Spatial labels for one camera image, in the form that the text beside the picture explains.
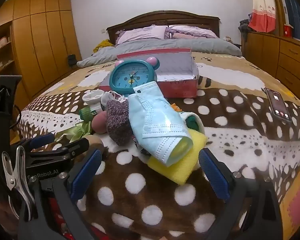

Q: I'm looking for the yellow cloth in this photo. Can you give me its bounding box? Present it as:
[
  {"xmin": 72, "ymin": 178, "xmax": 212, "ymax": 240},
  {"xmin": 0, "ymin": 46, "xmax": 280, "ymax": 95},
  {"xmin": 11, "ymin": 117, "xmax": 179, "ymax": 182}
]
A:
[{"xmin": 94, "ymin": 39, "xmax": 115, "ymax": 53}]

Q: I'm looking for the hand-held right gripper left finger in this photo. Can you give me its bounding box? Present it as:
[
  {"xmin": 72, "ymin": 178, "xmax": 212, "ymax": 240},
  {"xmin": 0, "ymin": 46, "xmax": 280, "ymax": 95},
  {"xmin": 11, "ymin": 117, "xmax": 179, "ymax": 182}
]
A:
[{"xmin": 17, "ymin": 149, "xmax": 103, "ymax": 240}]

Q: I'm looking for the blue face mask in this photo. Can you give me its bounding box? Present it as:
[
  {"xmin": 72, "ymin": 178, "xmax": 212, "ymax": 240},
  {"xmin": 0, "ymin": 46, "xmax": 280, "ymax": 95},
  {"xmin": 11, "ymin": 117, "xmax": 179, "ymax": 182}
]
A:
[{"xmin": 127, "ymin": 81, "xmax": 193, "ymax": 167}]

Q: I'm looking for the purple patterned pillow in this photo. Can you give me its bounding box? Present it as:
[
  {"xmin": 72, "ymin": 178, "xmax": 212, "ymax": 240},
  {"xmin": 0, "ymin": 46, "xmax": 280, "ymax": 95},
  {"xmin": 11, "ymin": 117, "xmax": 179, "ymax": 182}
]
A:
[{"xmin": 165, "ymin": 24, "xmax": 219, "ymax": 40}]

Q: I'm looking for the dark window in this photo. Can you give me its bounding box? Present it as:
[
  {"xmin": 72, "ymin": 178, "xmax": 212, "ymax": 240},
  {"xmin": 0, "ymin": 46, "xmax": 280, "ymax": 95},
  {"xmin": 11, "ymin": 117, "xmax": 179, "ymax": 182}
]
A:
[{"xmin": 281, "ymin": 0, "xmax": 300, "ymax": 45}]

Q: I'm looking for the floral curtain with red hem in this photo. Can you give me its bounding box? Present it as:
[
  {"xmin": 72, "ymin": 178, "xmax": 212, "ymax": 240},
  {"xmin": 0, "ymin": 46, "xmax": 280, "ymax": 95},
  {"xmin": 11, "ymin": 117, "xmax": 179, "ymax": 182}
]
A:
[{"xmin": 247, "ymin": 0, "xmax": 278, "ymax": 33}]

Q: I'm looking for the grey duvet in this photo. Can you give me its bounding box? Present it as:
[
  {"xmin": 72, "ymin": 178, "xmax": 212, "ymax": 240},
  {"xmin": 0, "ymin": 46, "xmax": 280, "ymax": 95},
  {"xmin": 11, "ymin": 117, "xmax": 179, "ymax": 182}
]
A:
[{"xmin": 77, "ymin": 39, "xmax": 243, "ymax": 68}]

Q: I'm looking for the purple knit sock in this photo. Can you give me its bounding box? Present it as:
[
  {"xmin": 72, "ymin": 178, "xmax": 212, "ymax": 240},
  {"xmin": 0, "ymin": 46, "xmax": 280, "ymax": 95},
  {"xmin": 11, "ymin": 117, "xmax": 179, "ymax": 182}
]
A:
[{"xmin": 106, "ymin": 99, "xmax": 134, "ymax": 146}]

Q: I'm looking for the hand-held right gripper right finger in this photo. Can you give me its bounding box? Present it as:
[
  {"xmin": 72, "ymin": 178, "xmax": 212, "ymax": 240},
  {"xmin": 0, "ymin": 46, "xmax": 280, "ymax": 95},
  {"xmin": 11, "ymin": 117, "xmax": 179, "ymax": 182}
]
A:
[{"xmin": 198, "ymin": 147, "xmax": 283, "ymax": 240}]

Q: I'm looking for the dark wooden nightstand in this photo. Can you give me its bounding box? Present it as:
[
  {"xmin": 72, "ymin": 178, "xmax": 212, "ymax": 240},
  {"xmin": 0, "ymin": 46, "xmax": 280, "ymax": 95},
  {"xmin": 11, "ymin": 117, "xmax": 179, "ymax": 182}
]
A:
[{"xmin": 224, "ymin": 40, "xmax": 242, "ymax": 50}]

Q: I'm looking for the metal spring clip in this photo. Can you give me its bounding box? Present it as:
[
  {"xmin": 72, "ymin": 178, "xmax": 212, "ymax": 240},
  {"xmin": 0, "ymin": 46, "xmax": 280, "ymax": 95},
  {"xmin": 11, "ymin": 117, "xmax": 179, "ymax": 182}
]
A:
[{"xmin": 1, "ymin": 146, "xmax": 35, "ymax": 222}]

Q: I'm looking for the white cloth with pink trim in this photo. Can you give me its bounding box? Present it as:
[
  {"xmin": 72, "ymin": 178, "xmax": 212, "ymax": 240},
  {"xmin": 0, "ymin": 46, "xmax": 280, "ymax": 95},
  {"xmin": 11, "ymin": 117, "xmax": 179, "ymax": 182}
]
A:
[{"xmin": 105, "ymin": 91, "xmax": 127, "ymax": 103}]

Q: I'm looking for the red cardboard box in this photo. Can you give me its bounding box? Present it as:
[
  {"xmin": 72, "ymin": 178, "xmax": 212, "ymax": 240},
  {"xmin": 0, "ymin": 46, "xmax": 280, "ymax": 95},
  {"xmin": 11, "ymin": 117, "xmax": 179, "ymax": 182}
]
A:
[{"xmin": 98, "ymin": 48, "xmax": 199, "ymax": 98}]

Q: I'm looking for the spotted sheep printed blanket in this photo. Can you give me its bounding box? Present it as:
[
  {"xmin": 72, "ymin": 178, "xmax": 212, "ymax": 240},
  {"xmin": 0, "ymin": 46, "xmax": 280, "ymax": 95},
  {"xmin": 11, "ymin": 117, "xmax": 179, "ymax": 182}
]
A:
[{"xmin": 17, "ymin": 51, "xmax": 300, "ymax": 240}]

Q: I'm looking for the black bag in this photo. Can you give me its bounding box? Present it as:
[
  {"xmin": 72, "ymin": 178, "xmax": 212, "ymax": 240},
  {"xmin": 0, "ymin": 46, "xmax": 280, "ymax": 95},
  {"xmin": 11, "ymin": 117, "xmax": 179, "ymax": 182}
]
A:
[{"xmin": 67, "ymin": 54, "xmax": 78, "ymax": 68}]

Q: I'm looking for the wooden wardrobe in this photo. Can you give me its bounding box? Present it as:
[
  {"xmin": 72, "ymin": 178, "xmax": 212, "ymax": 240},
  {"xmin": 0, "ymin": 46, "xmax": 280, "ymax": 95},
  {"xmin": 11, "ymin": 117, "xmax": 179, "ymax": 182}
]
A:
[{"xmin": 0, "ymin": 0, "xmax": 82, "ymax": 105}]

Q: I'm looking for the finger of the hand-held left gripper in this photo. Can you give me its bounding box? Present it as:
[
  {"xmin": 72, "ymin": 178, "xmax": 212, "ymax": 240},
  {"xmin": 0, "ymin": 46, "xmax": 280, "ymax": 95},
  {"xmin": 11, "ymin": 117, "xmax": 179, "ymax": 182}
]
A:
[
  {"xmin": 54, "ymin": 137, "xmax": 90, "ymax": 161},
  {"xmin": 27, "ymin": 133, "xmax": 56, "ymax": 150}
]

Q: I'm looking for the plain lilac pillow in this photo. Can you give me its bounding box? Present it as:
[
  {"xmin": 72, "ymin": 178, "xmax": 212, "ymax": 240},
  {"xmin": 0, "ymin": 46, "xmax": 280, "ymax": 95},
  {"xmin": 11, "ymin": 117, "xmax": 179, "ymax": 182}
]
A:
[{"xmin": 116, "ymin": 25, "xmax": 168, "ymax": 45}]

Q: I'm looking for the yellow sponge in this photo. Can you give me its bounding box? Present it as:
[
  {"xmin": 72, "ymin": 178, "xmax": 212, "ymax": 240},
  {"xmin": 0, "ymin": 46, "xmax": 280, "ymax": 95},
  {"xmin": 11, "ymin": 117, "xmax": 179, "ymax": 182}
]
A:
[{"xmin": 147, "ymin": 129, "xmax": 207, "ymax": 186}]

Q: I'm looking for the pink beauty sponge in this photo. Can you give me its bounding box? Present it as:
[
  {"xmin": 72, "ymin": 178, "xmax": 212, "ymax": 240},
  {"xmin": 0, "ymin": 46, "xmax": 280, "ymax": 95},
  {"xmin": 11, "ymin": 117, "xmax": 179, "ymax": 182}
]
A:
[{"xmin": 91, "ymin": 111, "xmax": 108, "ymax": 133}]

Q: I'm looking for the wooden dresser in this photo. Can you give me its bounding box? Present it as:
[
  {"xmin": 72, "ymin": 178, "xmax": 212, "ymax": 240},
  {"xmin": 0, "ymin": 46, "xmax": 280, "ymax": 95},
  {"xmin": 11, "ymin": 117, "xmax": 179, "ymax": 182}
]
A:
[{"xmin": 241, "ymin": 31, "xmax": 300, "ymax": 103}]

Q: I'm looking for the teal alarm clock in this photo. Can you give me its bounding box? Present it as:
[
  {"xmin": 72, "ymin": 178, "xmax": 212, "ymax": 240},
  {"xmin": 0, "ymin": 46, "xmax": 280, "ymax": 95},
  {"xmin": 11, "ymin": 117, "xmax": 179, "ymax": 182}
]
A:
[{"xmin": 109, "ymin": 57, "xmax": 160, "ymax": 95}]

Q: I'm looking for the dark clothes pile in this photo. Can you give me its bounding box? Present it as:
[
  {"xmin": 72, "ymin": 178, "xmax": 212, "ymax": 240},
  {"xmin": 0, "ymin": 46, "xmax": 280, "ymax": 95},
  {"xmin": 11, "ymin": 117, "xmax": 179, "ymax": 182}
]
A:
[{"xmin": 238, "ymin": 19, "xmax": 252, "ymax": 34}]

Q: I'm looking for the black smartphone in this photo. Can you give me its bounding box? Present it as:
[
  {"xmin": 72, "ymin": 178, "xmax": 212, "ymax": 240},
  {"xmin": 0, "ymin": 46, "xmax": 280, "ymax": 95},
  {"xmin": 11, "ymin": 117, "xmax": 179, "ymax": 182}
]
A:
[{"xmin": 265, "ymin": 87, "xmax": 292, "ymax": 122}]

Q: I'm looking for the green ribbon bow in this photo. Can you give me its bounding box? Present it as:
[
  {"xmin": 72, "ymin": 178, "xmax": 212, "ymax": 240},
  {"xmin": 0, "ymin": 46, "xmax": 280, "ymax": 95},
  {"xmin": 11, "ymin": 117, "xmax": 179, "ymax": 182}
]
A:
[{"xmin": 55, "ymin": 122, "xmax": 92, "ymax": 143}]

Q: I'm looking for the dark wooden headboard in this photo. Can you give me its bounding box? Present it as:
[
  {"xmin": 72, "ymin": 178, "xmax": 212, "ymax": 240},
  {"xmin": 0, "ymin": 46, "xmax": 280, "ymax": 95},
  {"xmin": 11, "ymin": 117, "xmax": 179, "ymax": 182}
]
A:
[{"xmin": 106, "ymin": 10, "xmax": 220, "ymax": 46}]

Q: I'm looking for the navy patterned cloth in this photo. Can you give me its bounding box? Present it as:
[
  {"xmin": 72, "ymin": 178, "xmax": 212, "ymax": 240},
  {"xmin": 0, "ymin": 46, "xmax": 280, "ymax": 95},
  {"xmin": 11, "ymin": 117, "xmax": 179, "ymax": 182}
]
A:
[{"xmin": 132, "ymin": 134, "xmax": 154, "ymax": 157}]

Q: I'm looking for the person's left forearm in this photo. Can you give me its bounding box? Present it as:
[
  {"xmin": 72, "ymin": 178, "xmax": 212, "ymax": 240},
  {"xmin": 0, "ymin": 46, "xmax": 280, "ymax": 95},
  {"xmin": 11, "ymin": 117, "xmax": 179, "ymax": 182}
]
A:
[{"xmin": 0, "ymin": 197, "xmax": 19, "ymax": 240}]

